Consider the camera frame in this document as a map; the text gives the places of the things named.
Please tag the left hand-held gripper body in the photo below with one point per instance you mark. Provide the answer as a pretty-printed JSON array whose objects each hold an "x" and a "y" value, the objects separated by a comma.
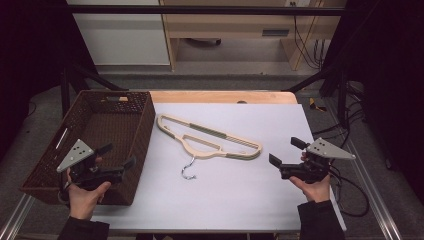
[{"x": 80, "y": 154}]

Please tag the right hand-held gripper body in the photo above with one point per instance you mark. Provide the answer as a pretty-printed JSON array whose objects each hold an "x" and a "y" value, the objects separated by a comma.
[{"x": 325, "y": 150}]

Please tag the brown woven basket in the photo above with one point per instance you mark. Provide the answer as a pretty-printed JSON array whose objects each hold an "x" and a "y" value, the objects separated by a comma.
[{"x": 100, "y": 133}]

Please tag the person's right hand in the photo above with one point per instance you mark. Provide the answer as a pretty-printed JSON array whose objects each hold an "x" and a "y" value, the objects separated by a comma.
[{"x": 316, "y": 191}]

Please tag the person's left hand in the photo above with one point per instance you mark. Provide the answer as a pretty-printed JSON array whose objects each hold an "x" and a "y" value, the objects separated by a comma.
[{"x": 83, "y": 201}]

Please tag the yellow and black tool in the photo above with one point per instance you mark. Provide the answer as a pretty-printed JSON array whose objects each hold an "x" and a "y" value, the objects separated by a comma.
[{"x": 315, "y": 106}]

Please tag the black metal stand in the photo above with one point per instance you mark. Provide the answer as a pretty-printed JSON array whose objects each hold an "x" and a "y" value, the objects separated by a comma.
[
  {"x": 341, "y": 96},
  {"x": 65, "y": 90}
]

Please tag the white table mat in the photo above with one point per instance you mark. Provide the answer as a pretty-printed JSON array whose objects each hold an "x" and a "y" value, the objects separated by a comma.
[{"x": 216, "y": 200}]

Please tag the black curtain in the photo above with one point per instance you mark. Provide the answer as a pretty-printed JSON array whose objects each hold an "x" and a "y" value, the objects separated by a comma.
[
  {"x": 30, "y": 50},
  {"x": 390, "y": 83}
]

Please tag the white cabinet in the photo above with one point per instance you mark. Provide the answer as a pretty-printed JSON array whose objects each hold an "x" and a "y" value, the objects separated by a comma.
[{"x": 123, "y": 40}]

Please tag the light wooden desk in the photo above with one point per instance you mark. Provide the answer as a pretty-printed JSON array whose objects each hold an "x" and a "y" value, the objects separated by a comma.
[{"x": 233, "y": 25}]

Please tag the aluminium rail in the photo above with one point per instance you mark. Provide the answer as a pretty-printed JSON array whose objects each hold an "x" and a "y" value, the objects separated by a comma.
[
  {"x": 13, "y": 220},
  {"x": 376, "y": 203}
]

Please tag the black horizontal frame bar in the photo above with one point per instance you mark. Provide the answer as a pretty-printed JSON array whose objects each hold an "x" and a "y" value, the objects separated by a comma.
[{"x": 200, "y": 10}]

